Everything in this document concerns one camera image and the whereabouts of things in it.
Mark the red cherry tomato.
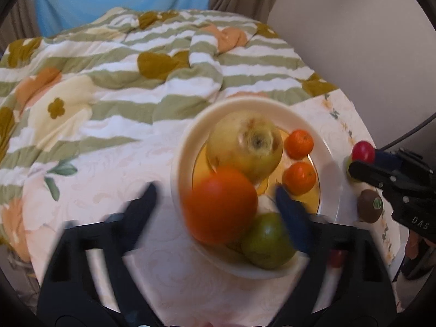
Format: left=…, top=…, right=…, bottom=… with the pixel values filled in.
left=329, top=250, right=346, bottom=269
left=351, top=140, right=376, bottom=164

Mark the cream plate with cartoon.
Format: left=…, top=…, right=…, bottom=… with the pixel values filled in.
left=171, top=97, right=344, bottom=280

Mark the brown kiwi with sticker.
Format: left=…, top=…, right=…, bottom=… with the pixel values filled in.
left=357, top=189, right=383, bottom=224

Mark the floral cream tablecloth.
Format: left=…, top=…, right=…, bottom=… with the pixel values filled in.
left=20, top=93, right=401, bottom=327

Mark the beige curtain left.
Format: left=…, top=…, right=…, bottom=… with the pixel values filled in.
left=0, top=0, right=41, bottom=55

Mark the large orange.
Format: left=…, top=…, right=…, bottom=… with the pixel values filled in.
left=183, top=168, right=258, bottom=245

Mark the small mandarin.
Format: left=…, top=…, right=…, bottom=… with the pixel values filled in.
left=284, top=129, right=314, bottom=160
left=282, top=162, right=317, bottom=196

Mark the striped floral green quilt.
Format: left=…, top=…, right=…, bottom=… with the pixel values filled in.
left=1, top=7, right=334, bottom=263

